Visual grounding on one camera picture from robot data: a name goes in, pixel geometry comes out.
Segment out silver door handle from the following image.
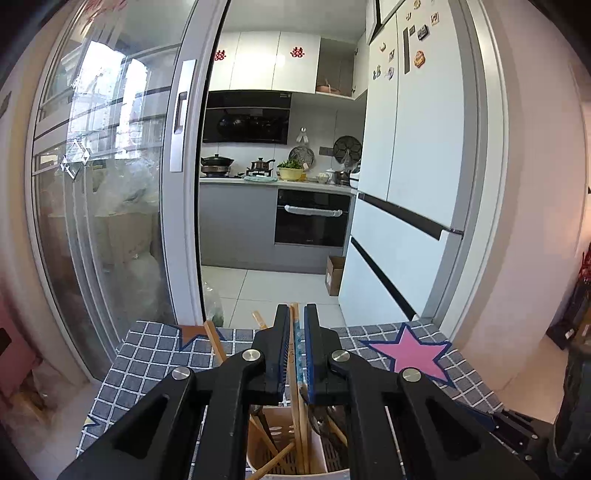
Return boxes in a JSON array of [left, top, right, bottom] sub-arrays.
[[169, 60, 197, 172]]

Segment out round hanging strainer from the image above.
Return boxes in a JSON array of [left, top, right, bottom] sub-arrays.
[[288, 145, 315, 167]]

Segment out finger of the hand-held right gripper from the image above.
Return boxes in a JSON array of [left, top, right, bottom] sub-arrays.
[[462, 405, 555, 462]]

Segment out beige plastic utensil holder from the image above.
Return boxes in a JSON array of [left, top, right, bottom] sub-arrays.
[[246, 401, 354, 478]]

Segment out grey lower kitchen cabinet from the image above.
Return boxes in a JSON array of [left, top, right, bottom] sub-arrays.
[[199, 180, 278, 268]]

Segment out white upper kitchen cabinets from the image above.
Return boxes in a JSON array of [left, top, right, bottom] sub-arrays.
[[209, 31, 368, 100]]

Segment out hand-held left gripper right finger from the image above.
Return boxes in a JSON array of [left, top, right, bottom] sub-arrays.
[[304, 304, 541, 480]]

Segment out clear plastic bag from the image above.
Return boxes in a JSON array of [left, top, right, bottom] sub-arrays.
[[203, 286, 225, 326]]

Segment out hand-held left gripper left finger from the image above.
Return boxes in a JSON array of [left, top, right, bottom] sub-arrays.
[[58, 304, 293, 480]]

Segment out black wok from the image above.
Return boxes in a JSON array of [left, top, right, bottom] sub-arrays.
[[201, 154, 235, 178]]

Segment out translucent black plastic spoon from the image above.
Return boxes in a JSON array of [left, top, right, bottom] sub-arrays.
[[250, 406, 278, 453], [311, 405, 347, 464]]

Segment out black range hood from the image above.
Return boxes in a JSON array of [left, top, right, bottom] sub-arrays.
[[202, 91, 293, 145]]

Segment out sliding glass door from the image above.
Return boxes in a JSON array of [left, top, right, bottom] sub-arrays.
[[25, 0, 232, 384]]

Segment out grey checked tablecloth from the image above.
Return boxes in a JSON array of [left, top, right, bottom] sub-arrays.
[[76, 320, 504, 480]]

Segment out cardboard box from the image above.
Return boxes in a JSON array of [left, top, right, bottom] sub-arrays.
[[324, 255, 346, 296]]

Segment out blue patterned wooden chopstick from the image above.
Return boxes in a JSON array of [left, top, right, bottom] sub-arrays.
[[288, 301, 311, 475]]

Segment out black round hanging tray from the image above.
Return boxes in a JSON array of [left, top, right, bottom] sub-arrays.
[[333, 136, 362, 162]]

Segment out black built-in oven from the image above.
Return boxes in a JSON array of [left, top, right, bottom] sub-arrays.
[[274, 188, 351, 247]]

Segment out white refrigerator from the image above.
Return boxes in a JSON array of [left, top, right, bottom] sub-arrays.
[[338, 0, 481, 324]]

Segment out group of fridge magnets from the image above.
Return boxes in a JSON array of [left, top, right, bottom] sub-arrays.
[[369, 0, 441, 81]]

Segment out yellow basin with greens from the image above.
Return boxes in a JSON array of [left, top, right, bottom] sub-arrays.
[[277, 161, 306, 182]]

